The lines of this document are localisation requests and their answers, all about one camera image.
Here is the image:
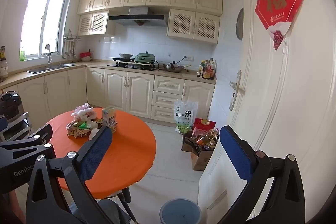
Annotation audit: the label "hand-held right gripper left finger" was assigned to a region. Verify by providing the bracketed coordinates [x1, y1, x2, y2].
[26, 126, 137, 224]

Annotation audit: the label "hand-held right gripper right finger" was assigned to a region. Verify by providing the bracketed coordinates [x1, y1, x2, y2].
[219, 125, 306, 224]

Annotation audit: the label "drink carton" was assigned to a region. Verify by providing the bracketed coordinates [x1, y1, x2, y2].
[102, 106, 117, 133]

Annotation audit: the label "blue trash bin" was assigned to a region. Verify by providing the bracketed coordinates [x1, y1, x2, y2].
[160, 198, 202, 224]

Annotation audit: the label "black rice cooker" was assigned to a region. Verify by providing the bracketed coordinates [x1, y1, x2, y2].
[0, 91, 26, 120]

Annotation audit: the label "yellow snack packet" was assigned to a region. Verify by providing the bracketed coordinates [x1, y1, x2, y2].
[67, 123, 92, 139]

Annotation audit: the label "large cardboard box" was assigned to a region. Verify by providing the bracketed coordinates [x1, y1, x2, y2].
[191, 145, 215, 171]

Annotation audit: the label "orange round tablecloth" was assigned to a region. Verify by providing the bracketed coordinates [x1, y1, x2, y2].
[43, 108, 157, 199]

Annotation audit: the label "red gift box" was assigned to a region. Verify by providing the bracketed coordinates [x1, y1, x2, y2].
[193, 118, 216, 137]

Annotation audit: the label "clear crumpled plastic bag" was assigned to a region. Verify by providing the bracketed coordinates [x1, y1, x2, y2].
[71, 103, 95, 122]

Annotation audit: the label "small cardboard box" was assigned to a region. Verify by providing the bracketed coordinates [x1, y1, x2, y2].
[182, 132, 196, 152]

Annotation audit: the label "white jar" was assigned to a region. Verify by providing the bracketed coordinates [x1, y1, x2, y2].
[0, 60, 9, 82]

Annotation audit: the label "grey chair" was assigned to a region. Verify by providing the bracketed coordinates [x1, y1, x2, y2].
[97, 186, 137, 224]

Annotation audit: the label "white rice bag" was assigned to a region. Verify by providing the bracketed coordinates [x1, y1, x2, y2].
[175, 99, 199, 134]

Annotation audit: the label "cream lower cabinets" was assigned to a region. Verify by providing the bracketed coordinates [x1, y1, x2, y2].
[0, 67, 216, 125]

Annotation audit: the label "steel sink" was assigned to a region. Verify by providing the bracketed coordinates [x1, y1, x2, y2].
[26, 63, 77, 75]

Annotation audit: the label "white door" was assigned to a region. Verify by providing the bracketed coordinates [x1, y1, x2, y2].
[197, 0, 336, 224]

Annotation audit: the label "steel faucet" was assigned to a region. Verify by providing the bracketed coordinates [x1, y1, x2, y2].
[44, 44, 53, 65]

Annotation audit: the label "group of condiment bottles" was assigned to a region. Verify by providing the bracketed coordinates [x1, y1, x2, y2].
[197, 58, 216, 80]

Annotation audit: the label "hanging utensil rack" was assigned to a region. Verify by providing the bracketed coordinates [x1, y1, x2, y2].
[62, 29, 83, 59]

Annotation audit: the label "black gas stove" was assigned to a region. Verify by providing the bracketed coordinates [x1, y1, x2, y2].
[107, 61, 159, 71]

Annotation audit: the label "steel frying pan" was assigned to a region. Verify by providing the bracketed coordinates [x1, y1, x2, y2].
[163, 62, 192, 73]

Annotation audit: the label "green electric pot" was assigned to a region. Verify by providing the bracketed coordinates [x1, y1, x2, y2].
[135, 51, 157, 63]

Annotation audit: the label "kitchen window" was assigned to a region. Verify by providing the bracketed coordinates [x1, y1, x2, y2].
[20, 0, 69, 61]

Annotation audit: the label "small lattice door cabinet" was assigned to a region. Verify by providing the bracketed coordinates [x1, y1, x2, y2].
[78, 11, 110, 36]

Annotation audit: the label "wide lattice door cabinet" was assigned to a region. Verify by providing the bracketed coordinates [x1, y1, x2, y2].
[167, 9, 220, 45]

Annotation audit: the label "range hood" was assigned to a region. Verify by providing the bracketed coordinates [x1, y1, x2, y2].
[108, 6, 170, 28]

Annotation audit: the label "metal door handle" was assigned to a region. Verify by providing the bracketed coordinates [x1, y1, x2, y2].
[229, 70, 246, 111]

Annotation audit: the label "round wall board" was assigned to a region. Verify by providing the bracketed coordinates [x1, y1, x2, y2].
[235, 7, 244, 41]

